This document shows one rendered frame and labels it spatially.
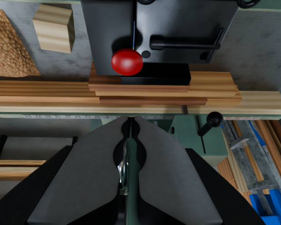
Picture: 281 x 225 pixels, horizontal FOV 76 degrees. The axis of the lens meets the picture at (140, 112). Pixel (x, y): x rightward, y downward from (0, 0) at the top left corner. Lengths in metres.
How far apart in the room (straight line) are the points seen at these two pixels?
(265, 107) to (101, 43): 0.37
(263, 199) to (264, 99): 0.84
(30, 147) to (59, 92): 2.69
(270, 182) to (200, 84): 0.86
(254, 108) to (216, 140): 0.17
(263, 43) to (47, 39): 0.33
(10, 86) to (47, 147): 2.55
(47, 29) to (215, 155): 0.28
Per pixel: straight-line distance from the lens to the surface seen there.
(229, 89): 0.36
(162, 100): 0.33
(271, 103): 0.47
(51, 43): 0.29
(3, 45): 0.35
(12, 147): 3.17
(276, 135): 1.77
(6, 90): 0.43
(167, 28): 0.18
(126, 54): 0.17
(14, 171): 2.46
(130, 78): 0.23
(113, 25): 0.17
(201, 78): 0.36
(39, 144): 3.02
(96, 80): 0.31
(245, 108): 0.43
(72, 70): 0.37
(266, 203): 1.26
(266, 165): 1.14
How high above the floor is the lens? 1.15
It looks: 33 degrees down
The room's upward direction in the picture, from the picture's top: 179 degrees clockwise
